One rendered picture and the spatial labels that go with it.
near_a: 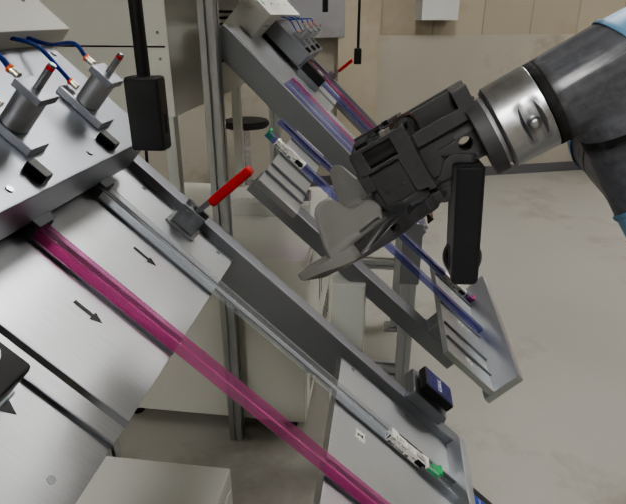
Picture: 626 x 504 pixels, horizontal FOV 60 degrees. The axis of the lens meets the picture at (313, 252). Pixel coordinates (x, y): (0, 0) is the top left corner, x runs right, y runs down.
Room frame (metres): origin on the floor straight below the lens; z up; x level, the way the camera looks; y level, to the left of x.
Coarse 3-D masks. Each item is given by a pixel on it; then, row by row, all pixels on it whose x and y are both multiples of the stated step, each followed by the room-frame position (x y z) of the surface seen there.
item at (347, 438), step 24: (360, 384) 0.55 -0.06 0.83; (336, 408) 0.48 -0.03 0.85; (384, 408) 0.54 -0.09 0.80; (336, 432) 0.44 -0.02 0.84; (360, 432) 0.47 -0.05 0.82; (408, 432) 0.53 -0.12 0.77; (336, 456) 0.41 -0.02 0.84; (360, 456) 0.43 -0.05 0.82; (384, 456) 0.46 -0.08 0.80; (432, 456) 0.52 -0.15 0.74; (384, 480) 0.43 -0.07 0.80; (408, 480) 0.45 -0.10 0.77; (432, 480) 0.47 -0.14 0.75
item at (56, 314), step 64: (128, 192) 0.57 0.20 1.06; (0, 256) 0.38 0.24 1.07; (128, 256) 0.47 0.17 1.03; (0, 320) 0.33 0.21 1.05; (64, 320) 0.36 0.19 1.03; (128, 320) 0.40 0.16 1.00; (192, 320) 0.45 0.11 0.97; (64, 384) 0.31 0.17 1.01; (128, 384) 0.34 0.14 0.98; (0, 448) 0.25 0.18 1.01; (64, 448) 0.27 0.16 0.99
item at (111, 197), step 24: (144, 216) 0.53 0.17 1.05; (168, 240) 0.52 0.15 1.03; (192, 264) 0.51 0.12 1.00; (216, 288) 0.51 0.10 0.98; (240, 312) 0.50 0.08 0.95; (264, 336) 0.50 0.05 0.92; (312, 360) 0.51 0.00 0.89; (336, 384) 0.50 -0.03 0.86; (360, 408) 0.49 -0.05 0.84; (384, 432) 0.48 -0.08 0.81
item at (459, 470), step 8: (456, 440) 0.55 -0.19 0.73; (448, 448) 0.55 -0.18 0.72; (456, 448) 0.54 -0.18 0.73; (464, 448) 0.54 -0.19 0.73; (448, 456) 0.54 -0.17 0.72; (456, 456) 0.53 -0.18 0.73; (464, 456) 0.52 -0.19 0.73; (448, 464) 0.52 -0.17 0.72; (456, 464) 0.52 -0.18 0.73; (464, 464) 0.51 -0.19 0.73; (456, 472) 0.50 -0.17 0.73; (464, 472) 0.50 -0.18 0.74; (456, 480) 0.49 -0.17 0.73; (464, 480) 0.48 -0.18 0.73; (456, 488) 0.48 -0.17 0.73; (464, 488) 0.47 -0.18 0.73; (472, 488) 0.48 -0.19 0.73; (464, 496) 0.46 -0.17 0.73; (472, 496) 0.46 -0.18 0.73
